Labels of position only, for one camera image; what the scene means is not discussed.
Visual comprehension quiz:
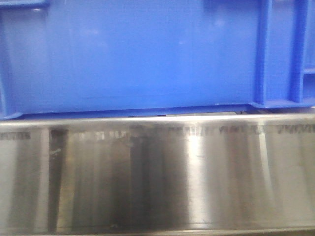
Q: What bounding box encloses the blue ribbed plastic bin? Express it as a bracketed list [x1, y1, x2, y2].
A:
[0, 0, 315, 120]

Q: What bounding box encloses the stainless steel shelf front rail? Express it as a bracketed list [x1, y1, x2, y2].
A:
[0, 113, 315, 236]

